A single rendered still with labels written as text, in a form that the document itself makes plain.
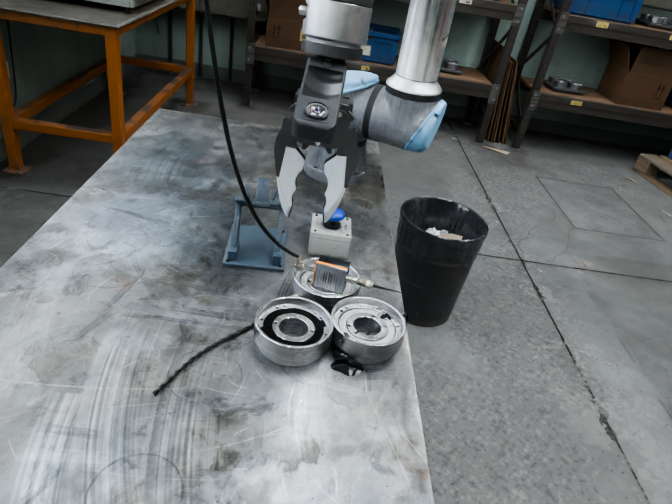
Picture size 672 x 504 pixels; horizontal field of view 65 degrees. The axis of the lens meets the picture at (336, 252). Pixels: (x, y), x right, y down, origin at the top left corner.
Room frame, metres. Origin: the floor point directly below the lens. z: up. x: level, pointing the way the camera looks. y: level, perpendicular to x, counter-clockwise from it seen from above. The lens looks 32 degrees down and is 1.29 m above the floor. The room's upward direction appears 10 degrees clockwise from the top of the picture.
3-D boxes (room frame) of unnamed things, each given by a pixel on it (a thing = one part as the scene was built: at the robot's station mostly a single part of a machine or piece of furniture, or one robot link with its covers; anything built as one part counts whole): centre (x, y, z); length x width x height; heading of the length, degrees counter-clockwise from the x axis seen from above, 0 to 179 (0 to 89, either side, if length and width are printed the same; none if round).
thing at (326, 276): (0.65, 0.00, 0.85); 0.05 x 0.02 x 0.04; 82
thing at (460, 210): (1.79, -0.38, 0.21); 0.34 x 0.34 x 0.43
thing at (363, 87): (1.15, 0.03, 0.97); 0.13 x 0.12 x 0.14; 73
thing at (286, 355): (0.54, 0.04, 0.82); 0.10 x 0.10 x 0.04
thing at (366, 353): (0.57, -0.06, 0.82); 0.10 x 0.10 x 0.04
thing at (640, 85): (4.45, -2.08, 0.67); 0.52 x 0.43 x 0.43; 95
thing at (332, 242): (0.82, 0.02, 0.82); 0.08 x 0.07 x 0.05; 5
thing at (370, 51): (4.28, 0.08, 0.56); 0.52 x 0.38 x 0.22; 92
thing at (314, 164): (1.15, 0.04, 0.85); 0.15 x 0.15 x 0.10
